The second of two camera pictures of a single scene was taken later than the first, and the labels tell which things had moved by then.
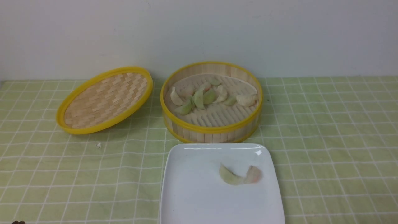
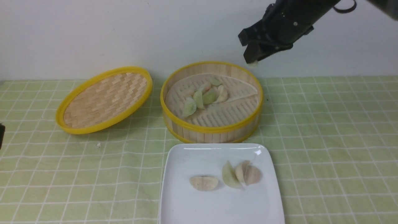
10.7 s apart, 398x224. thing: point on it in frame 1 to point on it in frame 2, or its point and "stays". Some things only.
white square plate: (192, 192) stays
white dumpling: (175, 98) to (204, 183)
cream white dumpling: (246, 100) to (240, 171)
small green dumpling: (230, 101) to (253, 65)
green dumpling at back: (215, 82) stays
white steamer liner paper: (215, 114) stays
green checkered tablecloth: (336, 138) stays
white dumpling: (222, 94) stays
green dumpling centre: (198, 99) stays
